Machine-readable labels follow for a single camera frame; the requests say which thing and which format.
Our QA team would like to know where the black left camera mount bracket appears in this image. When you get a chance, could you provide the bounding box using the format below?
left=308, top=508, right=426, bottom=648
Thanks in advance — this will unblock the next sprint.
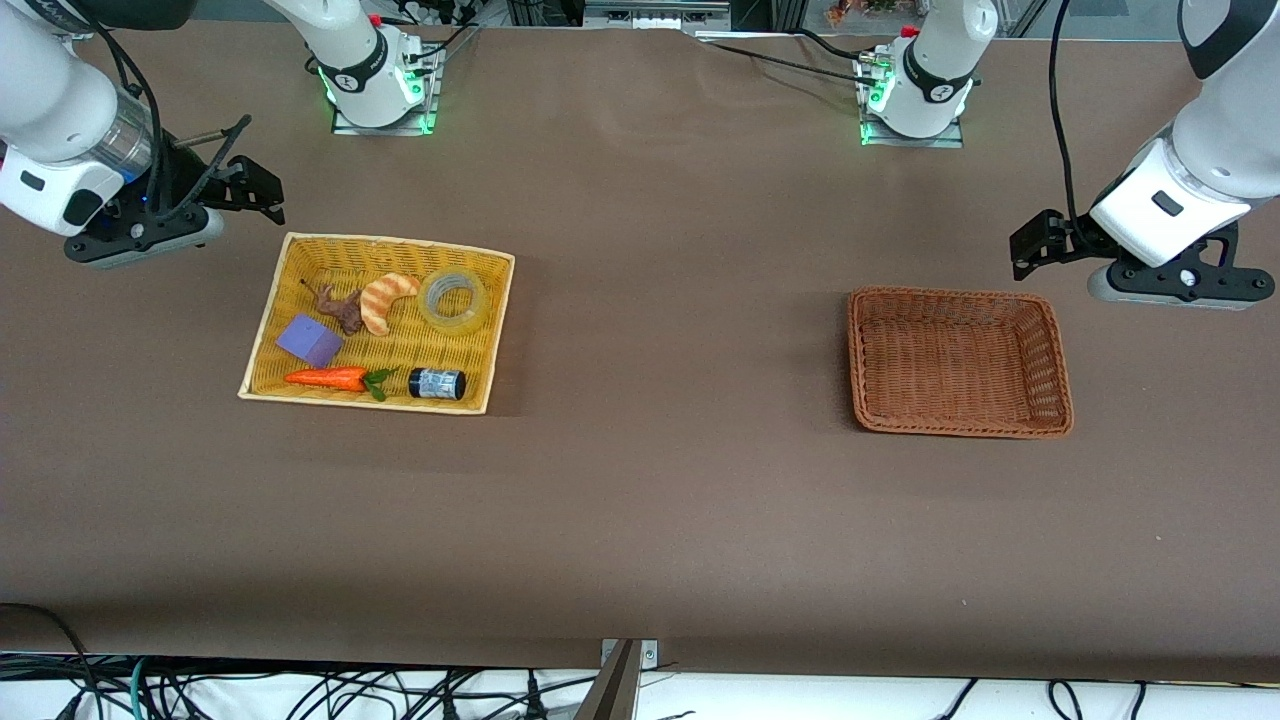
left=1108, top=223, right=1277, bottom=307

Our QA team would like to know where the brown toy root figure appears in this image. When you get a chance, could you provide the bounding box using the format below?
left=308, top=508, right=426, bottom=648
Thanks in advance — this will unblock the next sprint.
left=299, top=279, right=366, bottom=336

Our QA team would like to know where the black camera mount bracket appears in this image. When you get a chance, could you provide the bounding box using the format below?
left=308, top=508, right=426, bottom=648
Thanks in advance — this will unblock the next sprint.
left=64, top=203, right=206, bottom=263
left=1108, top=223, right=1277, bottom=307

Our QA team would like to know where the black right camera mount bracket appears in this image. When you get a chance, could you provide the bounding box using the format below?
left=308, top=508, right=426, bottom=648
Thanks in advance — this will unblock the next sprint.
left=64, top=203, right=206, bottom=263

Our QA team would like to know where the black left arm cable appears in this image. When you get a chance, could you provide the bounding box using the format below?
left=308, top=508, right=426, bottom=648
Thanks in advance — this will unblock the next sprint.
left=1047, top=0, right=1091, bottom=236

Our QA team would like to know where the dark camera stand post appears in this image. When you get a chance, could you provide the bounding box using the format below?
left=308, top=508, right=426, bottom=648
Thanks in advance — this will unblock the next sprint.
left=572, top=640, right=643, bottom=720

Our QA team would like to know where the orange background object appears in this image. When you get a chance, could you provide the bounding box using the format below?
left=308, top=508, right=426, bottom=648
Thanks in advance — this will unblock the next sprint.
left=825, top=0, right=926, bottom=20

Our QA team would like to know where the clear yellowish tape roll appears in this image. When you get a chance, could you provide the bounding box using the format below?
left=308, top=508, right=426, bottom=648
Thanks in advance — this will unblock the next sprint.
left=417, top=268, right=489, bottom=333

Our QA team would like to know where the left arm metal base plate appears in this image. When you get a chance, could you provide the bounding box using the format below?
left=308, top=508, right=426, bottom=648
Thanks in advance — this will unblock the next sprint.
left=857, top=55, right=966, bottom=149

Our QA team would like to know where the long black tabletop cable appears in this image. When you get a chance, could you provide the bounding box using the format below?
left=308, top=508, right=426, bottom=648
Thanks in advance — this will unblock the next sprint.
left=700, top=38, right=883, bottom=89

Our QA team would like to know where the thin black floor cable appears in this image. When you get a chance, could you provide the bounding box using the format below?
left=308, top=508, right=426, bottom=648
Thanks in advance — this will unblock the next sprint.
left=935, top=678, right=979, bottom=720

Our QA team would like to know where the thick black floor cable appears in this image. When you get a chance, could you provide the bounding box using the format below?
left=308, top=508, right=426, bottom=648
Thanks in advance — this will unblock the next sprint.
left=0, top=602, right=101, bottom=720

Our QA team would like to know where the purple foam block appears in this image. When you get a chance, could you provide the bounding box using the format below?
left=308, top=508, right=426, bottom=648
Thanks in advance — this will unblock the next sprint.
left=275, top=314, right=344, bottom=369

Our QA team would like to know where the yellow wicker basket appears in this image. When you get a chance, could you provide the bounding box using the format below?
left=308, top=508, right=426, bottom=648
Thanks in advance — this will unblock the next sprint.
left=238, top=232, right=516, bottom=415

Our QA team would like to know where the small black labelled jar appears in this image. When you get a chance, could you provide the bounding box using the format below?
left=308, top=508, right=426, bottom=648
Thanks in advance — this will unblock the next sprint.
left=408, top=367, right=468, bottom=401

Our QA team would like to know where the brown wicker basket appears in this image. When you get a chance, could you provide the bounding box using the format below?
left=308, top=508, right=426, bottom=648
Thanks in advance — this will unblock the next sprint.
left=848, top=287, right=1075, bottom=440

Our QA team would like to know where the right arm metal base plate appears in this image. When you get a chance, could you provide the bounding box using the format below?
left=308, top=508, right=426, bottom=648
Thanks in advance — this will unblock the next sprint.
left=330, top=45, right=442, bottom=136

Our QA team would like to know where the metal table edge bracket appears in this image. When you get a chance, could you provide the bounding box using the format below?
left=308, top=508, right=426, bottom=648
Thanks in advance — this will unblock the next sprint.
left=600, top=638, right=659, bottom=670

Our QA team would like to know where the toy croissant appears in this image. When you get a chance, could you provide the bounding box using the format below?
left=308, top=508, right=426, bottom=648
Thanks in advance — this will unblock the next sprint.
left=359, top=272, right=422, bottom=336

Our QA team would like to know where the orange toy carrot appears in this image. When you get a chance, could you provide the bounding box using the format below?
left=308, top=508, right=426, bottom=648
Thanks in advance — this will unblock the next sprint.
left=284, top=366, right=398, bottom=402

